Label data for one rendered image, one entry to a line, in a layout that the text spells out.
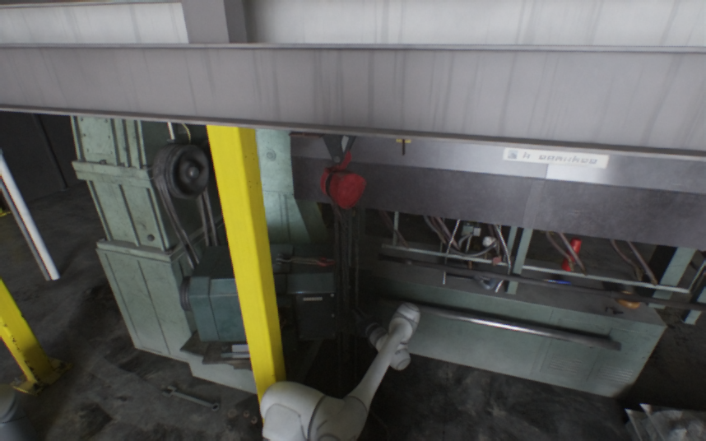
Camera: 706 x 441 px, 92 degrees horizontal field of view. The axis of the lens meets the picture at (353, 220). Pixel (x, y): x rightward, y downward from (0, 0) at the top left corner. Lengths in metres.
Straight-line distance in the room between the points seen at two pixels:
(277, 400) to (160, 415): 1.37
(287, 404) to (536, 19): 1.38
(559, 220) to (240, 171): 1.57
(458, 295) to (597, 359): 0.86
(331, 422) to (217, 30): 1.10
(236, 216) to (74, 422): 1.86
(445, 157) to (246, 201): 1.11
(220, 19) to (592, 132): 0.90
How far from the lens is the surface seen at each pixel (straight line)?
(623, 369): 2.62
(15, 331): 2.83
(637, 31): 1.37
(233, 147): 1.04
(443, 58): 0.87
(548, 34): 1.31
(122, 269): 2.49
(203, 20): 1.04
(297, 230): 2.32
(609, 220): 2.09
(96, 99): 1.41
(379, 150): 1.89
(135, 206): 2.19
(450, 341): 2.43
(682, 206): 2.16
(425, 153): 1.86
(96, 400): 2.76
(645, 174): 2.05
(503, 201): 1.94
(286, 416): 1.19
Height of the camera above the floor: 1.89
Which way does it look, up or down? 27 degrees down
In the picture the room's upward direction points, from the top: straight up
